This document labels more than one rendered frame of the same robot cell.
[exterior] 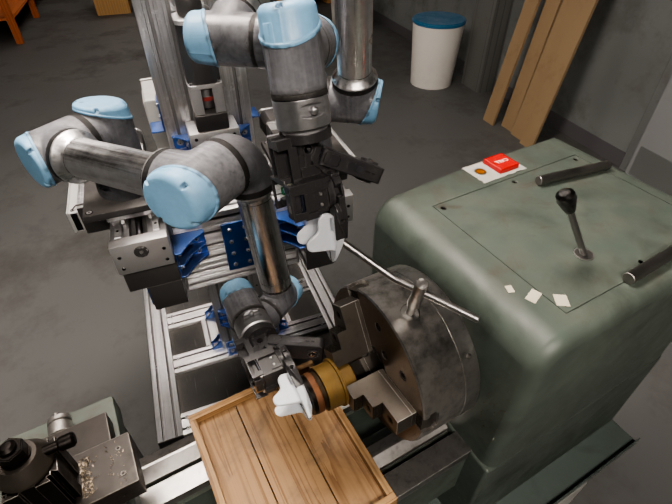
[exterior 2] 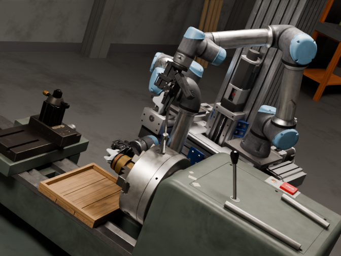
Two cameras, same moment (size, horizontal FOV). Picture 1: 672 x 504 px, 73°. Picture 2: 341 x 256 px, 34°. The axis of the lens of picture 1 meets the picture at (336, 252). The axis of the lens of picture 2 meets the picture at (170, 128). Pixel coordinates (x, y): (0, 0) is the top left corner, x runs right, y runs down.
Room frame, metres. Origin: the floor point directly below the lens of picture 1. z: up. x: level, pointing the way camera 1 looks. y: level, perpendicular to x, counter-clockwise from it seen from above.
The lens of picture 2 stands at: (-0.67, -1.70, 2.12)
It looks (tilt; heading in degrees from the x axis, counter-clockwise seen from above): 22 degrees down; 53
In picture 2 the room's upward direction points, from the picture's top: 21 degrees clockwise
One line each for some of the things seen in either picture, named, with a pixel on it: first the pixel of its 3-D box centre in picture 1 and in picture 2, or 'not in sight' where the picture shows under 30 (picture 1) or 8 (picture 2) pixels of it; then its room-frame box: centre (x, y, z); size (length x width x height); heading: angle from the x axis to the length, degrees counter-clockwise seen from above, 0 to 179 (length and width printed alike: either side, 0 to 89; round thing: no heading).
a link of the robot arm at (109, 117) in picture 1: (105, 127); (189, 73); (1.01, 0.55, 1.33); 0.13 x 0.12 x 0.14; 150
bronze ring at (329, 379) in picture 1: (328, 385); (124, 166); (0.47, 0.01, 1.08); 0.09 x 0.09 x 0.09; 29
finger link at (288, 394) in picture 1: (289, 396); (111, 153); (0.43, 0.08, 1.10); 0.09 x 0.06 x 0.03; 28
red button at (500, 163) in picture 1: (500, 164); (288, 189); (0.96, -0.40, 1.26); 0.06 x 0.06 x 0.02; 29
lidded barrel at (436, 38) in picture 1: (434, 51); not in sight; (4.82, -1.00, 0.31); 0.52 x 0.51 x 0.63; 111
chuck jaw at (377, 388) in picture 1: (389, 404); (126, 179); (0.43, -0.09, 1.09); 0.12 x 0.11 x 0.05; 29
